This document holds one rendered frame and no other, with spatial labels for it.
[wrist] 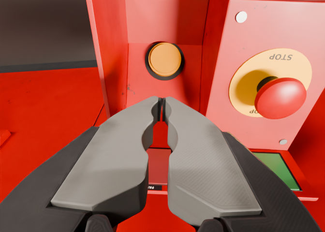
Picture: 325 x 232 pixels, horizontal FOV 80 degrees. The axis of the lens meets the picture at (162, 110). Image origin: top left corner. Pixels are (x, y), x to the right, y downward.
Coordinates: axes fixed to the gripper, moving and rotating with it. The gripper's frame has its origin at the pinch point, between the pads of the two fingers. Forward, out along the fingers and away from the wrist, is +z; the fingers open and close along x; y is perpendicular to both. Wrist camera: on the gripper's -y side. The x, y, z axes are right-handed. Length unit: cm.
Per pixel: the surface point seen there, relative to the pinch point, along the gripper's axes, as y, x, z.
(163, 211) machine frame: 27.1, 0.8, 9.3
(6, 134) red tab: 29, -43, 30
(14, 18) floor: 6, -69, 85
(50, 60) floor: 26, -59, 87
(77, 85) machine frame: 26, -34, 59
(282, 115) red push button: 2.7, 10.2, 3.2
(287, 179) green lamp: 9.8, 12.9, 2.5
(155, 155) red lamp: 9.6, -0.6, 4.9
